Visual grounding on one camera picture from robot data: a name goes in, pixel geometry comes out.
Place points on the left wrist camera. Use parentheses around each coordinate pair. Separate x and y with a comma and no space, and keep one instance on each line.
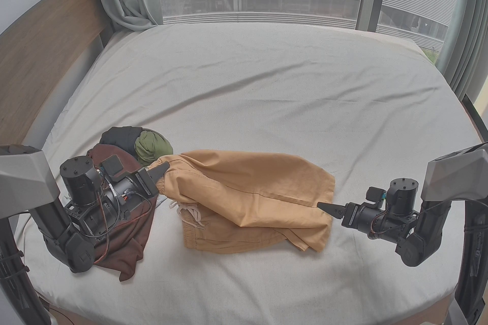
(112,165)

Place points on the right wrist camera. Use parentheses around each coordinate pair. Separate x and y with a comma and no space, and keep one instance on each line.
(373,194)

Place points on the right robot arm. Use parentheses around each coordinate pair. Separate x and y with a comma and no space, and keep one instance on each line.
(457,175)

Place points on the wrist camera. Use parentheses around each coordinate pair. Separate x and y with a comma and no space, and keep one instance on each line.
(112,165)
(373,194)

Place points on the black garment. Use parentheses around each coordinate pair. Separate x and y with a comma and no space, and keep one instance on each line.
(118,138)

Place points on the brown garment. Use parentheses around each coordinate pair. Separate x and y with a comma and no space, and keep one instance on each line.
(125,239)

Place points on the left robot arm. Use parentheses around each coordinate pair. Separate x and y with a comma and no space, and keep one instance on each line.
(23,178)

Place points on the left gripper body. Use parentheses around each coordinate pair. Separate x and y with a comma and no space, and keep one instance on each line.
(141,184)

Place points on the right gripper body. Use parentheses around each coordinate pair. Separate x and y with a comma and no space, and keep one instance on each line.
(364,218)

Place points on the bed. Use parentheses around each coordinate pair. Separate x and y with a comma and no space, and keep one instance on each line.
(267,87)

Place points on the tan shorts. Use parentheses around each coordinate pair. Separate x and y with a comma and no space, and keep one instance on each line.
(247,182)

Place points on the green garment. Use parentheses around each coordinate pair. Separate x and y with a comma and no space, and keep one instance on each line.
(152,148)

